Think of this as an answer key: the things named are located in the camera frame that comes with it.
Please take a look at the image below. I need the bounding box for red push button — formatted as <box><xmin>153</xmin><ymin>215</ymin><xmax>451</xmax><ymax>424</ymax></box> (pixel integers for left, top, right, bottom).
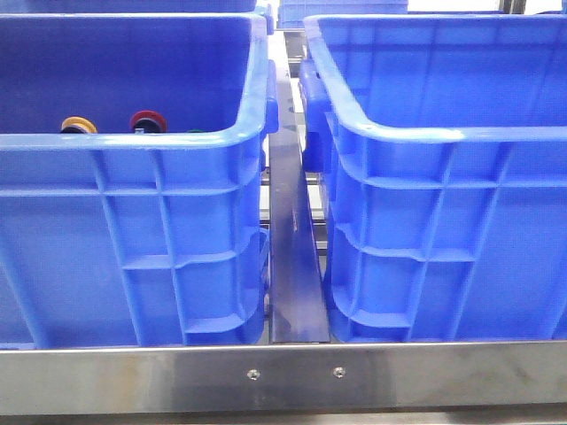
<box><xmin>129</xmin><ymin>110</ymin><xmax>167</xmax><ymax>134</ymax></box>

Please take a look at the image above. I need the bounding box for yellow push button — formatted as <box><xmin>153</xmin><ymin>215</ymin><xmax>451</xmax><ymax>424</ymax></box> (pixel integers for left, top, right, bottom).
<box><xmin>60</xmin><ymin>116</ymin><xmax>98</xmax><ymax>134</ymax></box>

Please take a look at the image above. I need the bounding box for steel divider bar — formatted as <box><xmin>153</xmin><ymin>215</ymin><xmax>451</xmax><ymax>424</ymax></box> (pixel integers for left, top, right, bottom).
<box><xmin>269</xmin><ymin>70</ymin><xmax>330</xmax><ymax>344</ymax></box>

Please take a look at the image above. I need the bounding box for left blue plastic crate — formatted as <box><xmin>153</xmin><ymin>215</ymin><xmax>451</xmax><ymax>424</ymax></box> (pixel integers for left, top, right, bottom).
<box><xmin>1</xmin><ymin>13</ymin><xmax>278</xmax><ymax>350</ymax></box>

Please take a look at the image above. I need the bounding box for blue plastic crate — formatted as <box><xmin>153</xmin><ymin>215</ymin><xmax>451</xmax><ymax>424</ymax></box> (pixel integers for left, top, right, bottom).
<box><xmin>1</xmin><ymin>13</ymin><xmax>278</xmax><ymax>350</ymax></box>
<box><xmin>304</xmin><ymin>14</ymin><xmax>566</xmax><ymax>343</ymax></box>

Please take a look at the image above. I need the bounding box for right blue plastic crate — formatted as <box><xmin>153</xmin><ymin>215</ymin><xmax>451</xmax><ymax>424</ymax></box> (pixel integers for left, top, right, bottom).
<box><xmin>304</xmin><ymin>14</ymin><xmax>566</xmax><ymax>343</ymax></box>

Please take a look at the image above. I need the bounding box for far blue crate centre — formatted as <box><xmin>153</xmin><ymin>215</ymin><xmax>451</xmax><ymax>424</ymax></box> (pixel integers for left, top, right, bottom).
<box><xmin>277</xmin><ymin>0</ymin><xmax>408</xmax><ymax>29</ymax></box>

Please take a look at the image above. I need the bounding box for far blue crate left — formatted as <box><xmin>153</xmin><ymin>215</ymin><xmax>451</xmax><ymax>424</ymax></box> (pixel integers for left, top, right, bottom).
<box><xmin>1</xmin><ymin>0</ymin><xmax>272</xmax><ymax>17</ymax></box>

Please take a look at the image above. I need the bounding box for left rail screw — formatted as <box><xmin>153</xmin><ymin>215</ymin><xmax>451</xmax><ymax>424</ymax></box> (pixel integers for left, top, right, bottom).
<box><xmin>246</xmin><ymin>368</ymin><xmax>260</xmax><ymax>381</ymax></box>

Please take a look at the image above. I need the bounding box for rail screw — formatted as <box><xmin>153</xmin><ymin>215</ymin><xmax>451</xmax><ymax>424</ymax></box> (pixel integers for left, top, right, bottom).
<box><xmin>246</xmin><ymin>368</ymin><xmax>260</xmax><ymax>381</ymax></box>
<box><xmin>332</xmin><ymin>367</ymin><xmax>346</xmax><ymax>379</ymax></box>

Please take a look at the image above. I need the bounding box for right rail screw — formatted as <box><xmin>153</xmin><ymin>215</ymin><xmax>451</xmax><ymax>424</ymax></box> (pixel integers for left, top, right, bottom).
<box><xmin>332</xmin><ymin>367</ymin><xmax>346</xmax><ymax>379</ymax></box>

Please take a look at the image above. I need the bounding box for steel front rail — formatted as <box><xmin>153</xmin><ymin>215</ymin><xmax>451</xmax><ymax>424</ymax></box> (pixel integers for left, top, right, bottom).
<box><xmin>1</xmin><ymin>341</ymin><xmax>566</xmax><ymax>415</ymax></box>

